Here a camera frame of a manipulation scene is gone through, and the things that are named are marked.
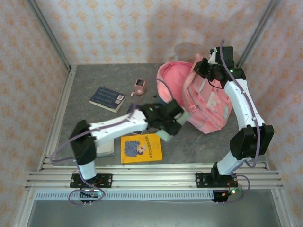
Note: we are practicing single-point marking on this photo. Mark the dark blue yellow label book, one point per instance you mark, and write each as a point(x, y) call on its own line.
point(132, 108)

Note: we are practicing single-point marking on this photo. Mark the pale grey-green pencil case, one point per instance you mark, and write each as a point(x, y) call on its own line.
point(185, 117)

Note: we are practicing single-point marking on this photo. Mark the pink pencil sharpener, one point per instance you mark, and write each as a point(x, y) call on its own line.
point(140, 86)

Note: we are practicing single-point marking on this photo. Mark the yellow cartoon cover book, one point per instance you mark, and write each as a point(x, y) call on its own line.
point(142, 151)

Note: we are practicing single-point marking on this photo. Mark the pink backpack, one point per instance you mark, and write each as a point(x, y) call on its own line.
point(208, 106)

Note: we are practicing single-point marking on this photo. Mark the dark blue QR code book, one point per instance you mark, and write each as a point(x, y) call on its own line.
point(106, 98)

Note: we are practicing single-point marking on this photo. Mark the white grey book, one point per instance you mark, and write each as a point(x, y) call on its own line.
point(107, 150)

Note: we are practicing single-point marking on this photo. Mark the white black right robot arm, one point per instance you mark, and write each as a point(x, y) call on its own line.
point(239, 101)

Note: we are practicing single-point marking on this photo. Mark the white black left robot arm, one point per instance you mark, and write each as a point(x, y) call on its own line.
point(113, 127)

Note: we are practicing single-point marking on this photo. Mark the small circuit board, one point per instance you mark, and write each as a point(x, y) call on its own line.
point(233, 192)
point(94, 195)

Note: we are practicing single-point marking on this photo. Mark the grey metal panel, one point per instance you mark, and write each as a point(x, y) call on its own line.
point(154, 215)

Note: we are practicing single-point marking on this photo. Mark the slanted aluminium frame post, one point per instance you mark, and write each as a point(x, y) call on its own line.
point(256, 35)
point(50, 35)

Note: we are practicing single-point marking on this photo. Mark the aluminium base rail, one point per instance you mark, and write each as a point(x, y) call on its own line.
point(154, 180)

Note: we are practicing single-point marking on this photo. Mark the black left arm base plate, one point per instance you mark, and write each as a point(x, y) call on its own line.
point(106, 180)

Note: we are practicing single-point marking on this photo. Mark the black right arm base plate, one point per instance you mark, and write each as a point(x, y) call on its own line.
point(201, 180)

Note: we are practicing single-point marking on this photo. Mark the aluminium side rail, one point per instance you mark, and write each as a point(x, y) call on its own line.
point(58, 118)

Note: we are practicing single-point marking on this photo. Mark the short aluminium frame post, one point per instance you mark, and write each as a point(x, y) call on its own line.
point(284, 212)
point(23, 212)

